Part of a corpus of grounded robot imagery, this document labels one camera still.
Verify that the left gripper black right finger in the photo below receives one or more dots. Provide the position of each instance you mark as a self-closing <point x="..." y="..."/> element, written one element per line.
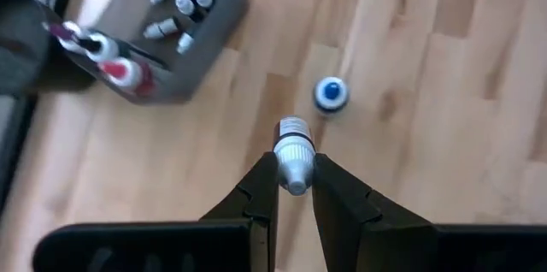
<point x="406" y="246"/>

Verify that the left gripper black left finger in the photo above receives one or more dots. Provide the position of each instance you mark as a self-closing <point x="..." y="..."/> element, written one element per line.
<point x="149" y="246"/>

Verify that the large blue-capped colouring bottle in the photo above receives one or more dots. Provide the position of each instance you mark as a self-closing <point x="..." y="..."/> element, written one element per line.
<point x="331" y="92"/>

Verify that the translucent grey plastic bin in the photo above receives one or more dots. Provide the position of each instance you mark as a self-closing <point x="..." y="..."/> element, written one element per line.
<point x="205" y="62"/>

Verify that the black aluminium table frame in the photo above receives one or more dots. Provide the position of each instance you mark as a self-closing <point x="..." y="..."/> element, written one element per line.
<point x="10" y="143"/>

